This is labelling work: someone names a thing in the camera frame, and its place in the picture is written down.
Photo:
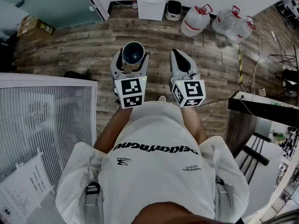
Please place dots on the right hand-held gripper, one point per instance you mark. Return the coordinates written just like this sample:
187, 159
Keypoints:
194, 90

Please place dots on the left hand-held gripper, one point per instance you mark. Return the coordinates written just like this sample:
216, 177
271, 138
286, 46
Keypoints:
132, 87

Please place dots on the dark round bowl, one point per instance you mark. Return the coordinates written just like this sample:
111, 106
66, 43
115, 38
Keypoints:
130, 49

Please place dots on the white water dispenser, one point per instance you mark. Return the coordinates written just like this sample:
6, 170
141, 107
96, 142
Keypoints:
150, 7

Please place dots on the person's right forearm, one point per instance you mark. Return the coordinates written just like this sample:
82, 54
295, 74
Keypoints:
194, 122

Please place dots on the person's left forearm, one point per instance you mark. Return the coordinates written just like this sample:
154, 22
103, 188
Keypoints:
112, 129

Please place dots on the large clear water jug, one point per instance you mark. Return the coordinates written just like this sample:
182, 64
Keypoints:
240, 31
194, 22
224, 20

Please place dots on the person's shoe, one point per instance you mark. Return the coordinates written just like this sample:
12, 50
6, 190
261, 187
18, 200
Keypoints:
161, 99

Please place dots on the white and black trash bin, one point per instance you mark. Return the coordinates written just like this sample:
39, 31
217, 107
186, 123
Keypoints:
174, 9

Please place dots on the yellow and black floor strip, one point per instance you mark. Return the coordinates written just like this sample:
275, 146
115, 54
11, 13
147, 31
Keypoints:
240, 66

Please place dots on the small red-capped bottle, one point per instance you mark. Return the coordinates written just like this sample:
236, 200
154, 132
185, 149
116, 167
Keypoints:
135, 6

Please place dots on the dark wooden table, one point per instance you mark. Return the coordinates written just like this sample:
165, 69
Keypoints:
238, 127

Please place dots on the small white bottle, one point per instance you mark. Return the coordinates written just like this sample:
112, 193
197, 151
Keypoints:
262, 92

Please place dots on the glass door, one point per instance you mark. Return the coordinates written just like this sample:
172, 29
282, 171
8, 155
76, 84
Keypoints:
58, 6

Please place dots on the brown cardboard box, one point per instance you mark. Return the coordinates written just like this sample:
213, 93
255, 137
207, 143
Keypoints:
35, 30

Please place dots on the black tripod stand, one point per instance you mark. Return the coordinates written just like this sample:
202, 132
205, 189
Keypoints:
287, 57

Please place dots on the person's white shirt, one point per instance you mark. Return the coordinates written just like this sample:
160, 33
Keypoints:
154, 171

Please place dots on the black chair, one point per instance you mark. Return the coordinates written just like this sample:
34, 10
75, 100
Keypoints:
254, 153

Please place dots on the person's head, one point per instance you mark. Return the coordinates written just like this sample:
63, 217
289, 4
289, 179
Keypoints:
182, 214

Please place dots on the white paper notice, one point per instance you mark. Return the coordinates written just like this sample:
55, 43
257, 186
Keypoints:
25, 188

